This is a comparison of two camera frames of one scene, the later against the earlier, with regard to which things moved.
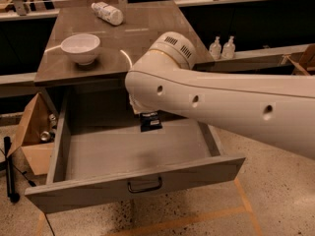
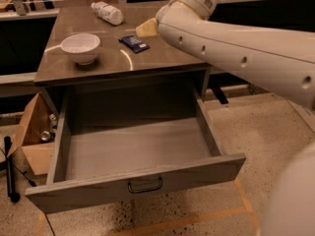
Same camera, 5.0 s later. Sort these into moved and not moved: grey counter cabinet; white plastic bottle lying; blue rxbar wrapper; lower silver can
Moved: blue rxbar wrapper
Not moved: grey counter cabinet; white plastic bottle lying; lower silver can
